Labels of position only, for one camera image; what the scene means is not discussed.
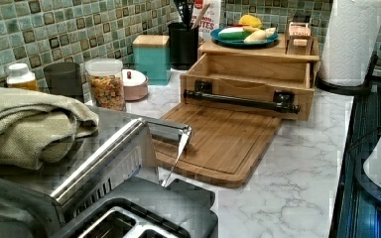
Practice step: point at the black metal drawer handle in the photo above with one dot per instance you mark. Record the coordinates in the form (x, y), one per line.
(283, 101)

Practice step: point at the stainless toaster oven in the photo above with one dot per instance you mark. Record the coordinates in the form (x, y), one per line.
(39, 203)

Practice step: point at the pink bowl white lid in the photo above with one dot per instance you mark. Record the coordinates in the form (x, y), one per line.
(135, 84)

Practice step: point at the white cap spice bottle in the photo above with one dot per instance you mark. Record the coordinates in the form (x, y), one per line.
(20, 76)

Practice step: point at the black paper towel holder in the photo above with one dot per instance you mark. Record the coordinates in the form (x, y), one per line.
(362, 89)

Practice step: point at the pale toy banana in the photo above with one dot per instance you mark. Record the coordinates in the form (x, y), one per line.
(257, 35)

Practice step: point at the wooden drawer cabinet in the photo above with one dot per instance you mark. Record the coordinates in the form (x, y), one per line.
(271, 63)

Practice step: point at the wooden spoon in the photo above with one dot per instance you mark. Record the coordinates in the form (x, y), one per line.
(200, 14)

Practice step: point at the bamboo cutting board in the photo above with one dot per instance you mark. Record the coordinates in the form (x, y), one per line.
(224, 148)

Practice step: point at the teal canister wooden lid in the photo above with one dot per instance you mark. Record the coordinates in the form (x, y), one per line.
(152, 57)

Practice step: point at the black utensil holder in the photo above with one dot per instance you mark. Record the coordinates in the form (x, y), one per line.
(183, 46)

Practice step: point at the blue plate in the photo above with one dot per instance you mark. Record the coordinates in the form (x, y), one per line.
(241, 44)

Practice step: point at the white carton box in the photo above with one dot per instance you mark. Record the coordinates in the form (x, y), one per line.
(211, 18)

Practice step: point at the paper towel roll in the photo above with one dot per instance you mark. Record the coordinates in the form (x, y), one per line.
(349, 43)

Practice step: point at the clear cereal jar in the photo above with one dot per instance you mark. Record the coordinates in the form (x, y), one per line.
(106, 84)

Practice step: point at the wooden drawer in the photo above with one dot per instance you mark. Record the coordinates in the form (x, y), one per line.
(244, 87)

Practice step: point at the yellow toy fruit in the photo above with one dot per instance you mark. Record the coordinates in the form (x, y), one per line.
(252, 21)

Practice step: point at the black slot toaster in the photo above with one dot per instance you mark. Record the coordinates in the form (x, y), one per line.
(138, 208)

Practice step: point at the green toy vegetable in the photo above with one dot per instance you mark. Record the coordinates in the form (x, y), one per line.
(233, 34)

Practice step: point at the small wooden box holder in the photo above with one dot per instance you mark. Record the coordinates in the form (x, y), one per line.
(299, 39)

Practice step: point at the dark grey cup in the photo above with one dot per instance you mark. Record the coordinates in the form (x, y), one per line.
(64, 78)

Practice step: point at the folded beige towel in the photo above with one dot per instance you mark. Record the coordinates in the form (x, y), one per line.
(38, 128)

